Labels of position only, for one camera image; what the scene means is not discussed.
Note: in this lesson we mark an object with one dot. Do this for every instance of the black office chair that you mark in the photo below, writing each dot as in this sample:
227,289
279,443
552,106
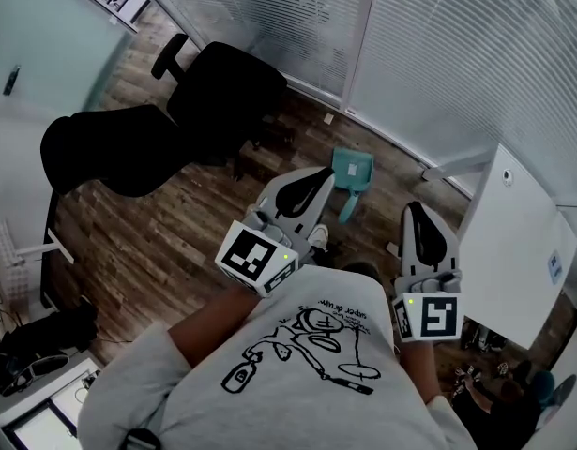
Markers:
128,148
269,21

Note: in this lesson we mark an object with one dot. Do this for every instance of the black glossy headset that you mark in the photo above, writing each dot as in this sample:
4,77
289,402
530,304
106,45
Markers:
44,366

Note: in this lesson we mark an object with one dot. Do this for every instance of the person's left forearm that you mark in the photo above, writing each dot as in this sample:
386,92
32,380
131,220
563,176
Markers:
213,326

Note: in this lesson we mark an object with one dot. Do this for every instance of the person's grey printed shirt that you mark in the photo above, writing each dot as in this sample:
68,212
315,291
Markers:
278,406

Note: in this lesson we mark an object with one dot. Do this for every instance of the grey black backpack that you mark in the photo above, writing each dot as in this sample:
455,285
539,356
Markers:
485,340

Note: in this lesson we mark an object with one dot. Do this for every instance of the small black white gadget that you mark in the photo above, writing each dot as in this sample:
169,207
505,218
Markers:
504,370
467,371

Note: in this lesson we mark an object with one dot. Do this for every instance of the person's dark trousers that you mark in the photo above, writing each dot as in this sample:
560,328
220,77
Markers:
330,256

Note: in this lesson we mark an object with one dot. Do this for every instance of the person's left white shoe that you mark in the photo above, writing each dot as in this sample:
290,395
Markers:
318,237

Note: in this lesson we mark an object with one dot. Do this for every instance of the white desk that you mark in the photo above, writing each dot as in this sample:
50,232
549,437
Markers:
508,260
63,382

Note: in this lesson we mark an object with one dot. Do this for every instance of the small white floor tag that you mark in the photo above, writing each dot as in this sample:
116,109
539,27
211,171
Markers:
329,118

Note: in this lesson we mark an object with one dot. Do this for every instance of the white window blind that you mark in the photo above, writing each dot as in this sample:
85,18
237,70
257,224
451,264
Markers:
480,64

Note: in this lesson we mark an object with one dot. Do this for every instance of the frosted glass door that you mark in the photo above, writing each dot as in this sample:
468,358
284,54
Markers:
49,31

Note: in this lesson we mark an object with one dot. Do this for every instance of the person's right forearm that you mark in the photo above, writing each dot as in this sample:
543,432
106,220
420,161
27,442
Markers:
421,373

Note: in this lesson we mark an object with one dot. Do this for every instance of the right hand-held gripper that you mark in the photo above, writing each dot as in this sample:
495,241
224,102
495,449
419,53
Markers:
435,317

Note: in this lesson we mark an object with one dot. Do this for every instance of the white grid rack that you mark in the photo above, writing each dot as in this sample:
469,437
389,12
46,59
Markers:
6,260

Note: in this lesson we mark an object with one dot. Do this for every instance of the white desk leg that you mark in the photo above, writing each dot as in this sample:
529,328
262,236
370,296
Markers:
60,249

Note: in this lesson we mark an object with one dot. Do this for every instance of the computer monitor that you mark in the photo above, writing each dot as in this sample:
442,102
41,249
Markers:
39,431

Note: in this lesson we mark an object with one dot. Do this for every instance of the teal dustpan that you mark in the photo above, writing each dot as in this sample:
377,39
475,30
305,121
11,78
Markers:
351,167

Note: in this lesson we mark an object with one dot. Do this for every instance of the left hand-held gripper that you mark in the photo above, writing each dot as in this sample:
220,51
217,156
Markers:
246,256

